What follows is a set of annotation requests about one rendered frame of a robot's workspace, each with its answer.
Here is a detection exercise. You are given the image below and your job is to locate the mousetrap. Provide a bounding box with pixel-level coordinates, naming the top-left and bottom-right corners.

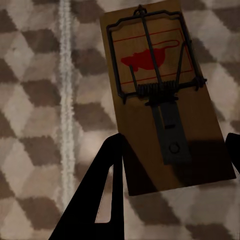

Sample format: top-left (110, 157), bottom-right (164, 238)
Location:
top-left (99, 0), bottom-right (237, 197)

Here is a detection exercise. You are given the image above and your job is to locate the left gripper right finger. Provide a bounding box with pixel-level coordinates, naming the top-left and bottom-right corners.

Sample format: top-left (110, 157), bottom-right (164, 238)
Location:
top-left (225, 133), bottom-right (240, 173)

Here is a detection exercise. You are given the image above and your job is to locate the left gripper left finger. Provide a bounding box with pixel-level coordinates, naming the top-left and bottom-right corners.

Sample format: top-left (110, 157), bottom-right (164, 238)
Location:
top-left (49, 133), bottom-right (125, 240)

